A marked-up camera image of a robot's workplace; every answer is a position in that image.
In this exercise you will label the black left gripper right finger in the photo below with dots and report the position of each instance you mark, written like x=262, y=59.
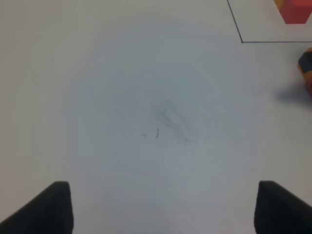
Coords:
x=278, y=211

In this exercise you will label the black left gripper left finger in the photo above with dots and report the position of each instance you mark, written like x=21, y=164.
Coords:
x=50, y=212

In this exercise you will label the red template block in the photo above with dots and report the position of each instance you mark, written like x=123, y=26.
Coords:
x=296, y=11

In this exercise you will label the orange template block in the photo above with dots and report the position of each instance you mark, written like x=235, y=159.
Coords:
x=278, y=3

